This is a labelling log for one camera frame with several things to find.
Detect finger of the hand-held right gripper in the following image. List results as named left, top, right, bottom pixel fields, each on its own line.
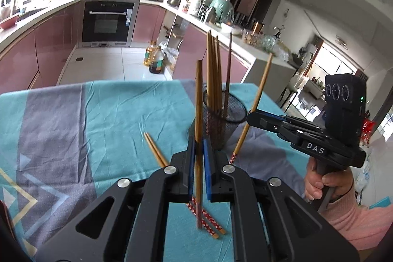
left=252, top=109, right=308, bottom=128
left=246, top=112, right=296, bottom=143

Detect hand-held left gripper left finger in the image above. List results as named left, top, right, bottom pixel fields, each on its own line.
left=36, top=136, right=197, bottom=262

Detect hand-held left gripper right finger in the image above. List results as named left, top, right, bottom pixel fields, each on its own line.
left=203, top=138, right=360, bottom=262

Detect black mesh utensil holder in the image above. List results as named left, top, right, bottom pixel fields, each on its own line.
left=188, top=89, right=248, bottom=152

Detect person's right forearm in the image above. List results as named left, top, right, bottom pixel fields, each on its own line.
left=319, top=185, right=393, bottom=250

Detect person's right hand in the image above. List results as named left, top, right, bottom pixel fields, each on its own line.
left=304, top=162, right=354, bottom=203

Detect large balcony window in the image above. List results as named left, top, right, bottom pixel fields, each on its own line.
left=316, top=44, right=360, bottom=75

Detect plastic bag of greens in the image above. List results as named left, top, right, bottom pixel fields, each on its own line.
left=261, top=35, right=291, bottom=61

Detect clear snack container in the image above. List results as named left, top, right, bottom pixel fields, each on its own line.
left=244, top=30, right=261, bottom=46

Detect white bowl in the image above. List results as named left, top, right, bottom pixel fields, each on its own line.
left=221, top=23, right=243, bottom=35

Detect dark cooking oil bottle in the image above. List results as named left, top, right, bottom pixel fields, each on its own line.
left=149, top=47, right=165, bottom=75

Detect teal grey patterned tablecloth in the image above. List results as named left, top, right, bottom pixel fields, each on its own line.
left=0, top=79, right=308, bottom=262

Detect white plastic bag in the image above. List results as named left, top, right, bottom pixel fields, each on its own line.
left=161, top=45, right=179, bottom=70

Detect yellow cooking oil bottle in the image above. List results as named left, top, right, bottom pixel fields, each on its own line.
left=144, top=41, right=158, bottom=68

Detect black built-in oven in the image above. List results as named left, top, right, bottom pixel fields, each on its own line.
left=81, top=0, right=139, bottom=43

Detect pink kitchen base cabinets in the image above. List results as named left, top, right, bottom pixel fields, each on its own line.
left=0, top=0, right=251, bottom=95

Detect pink bowl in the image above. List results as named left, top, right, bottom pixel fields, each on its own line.
left=0, top=15, right=18, bottom=30

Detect wall painting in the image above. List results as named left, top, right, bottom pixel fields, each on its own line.
left=238, top=0, right=260, bottom=18

